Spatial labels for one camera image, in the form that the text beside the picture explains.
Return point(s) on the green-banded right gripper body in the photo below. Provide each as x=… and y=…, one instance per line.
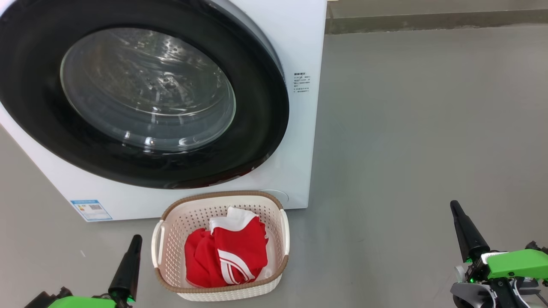
x=513, y=265

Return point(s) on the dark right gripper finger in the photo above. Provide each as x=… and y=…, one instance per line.
x=471, y=241

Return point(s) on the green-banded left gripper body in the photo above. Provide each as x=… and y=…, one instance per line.
x=81, y=303

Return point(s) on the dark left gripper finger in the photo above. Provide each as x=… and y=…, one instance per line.
x=126, y=278

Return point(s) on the red and white jersey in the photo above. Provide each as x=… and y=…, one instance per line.
x=239, y=248

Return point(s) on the black-rimmed glass washer door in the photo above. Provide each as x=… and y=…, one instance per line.
x=257, y=128

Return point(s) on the cream perforated laundry basket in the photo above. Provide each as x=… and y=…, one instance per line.
x=180, y=226

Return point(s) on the white front-load washing machine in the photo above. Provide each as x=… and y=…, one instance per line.
x=299, y=149

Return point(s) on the blue energy label sticker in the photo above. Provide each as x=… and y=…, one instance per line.
x=91, y=209

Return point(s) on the round white filter cover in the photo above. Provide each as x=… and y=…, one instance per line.
x=281, y=196

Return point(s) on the black text notice sticker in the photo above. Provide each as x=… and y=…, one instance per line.
x=301, y=82

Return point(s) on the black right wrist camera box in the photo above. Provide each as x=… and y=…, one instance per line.
x=535, y=246

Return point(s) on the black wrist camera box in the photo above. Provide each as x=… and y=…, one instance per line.
x=535, y=246
x=43, y=301

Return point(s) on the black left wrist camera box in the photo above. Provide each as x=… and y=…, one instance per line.
x=43, y=301

